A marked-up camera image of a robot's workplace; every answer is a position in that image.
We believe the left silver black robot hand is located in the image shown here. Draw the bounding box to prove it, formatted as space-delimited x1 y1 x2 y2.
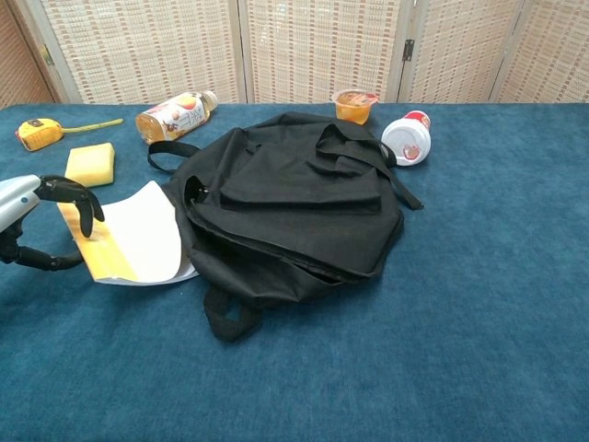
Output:
0 173 106 272

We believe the white and yellow book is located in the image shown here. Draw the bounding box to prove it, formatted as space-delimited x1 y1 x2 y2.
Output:
57 180 200 287

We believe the black backpack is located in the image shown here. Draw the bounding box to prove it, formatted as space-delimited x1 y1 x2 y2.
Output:
146 111 425 343

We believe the yellow tape measure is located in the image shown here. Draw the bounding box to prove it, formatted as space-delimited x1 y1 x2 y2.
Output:
15 118 124 153

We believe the yellow sponge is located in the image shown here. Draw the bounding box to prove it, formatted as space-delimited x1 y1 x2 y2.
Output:
64 142 116 188

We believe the tea bottle with label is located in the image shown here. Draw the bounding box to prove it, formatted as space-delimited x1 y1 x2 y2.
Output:
135 90 219 145

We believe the woven folding screen panel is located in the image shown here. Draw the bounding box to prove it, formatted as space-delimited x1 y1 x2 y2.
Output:
237 0 413 104
17 0 248 105
490 0 589 104
398 0 528 104

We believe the orange jelly cup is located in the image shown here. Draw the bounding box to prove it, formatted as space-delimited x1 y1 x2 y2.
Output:
331 88 381 126

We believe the red and white cup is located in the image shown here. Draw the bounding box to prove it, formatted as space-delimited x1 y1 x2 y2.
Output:
380 110 433 168

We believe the blue table cover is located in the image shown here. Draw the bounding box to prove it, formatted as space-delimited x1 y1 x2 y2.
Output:
0 101 589 442

